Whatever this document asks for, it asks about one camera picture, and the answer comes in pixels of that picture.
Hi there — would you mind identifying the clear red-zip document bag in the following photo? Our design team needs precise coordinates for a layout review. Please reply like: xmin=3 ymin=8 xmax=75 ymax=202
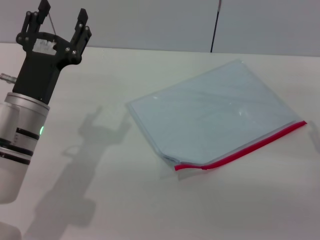
xmin=126 ymin=58 xmax=308 ymax=181

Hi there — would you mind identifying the silver left gripper cable plug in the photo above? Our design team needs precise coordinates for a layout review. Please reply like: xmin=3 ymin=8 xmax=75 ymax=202
xmin=0 ymin=73 xmax=17 ymax=84

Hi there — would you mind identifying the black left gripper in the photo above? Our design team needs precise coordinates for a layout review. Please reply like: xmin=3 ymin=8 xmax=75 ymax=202
xmin=11 ymin=0 xmax=93 ymax=105

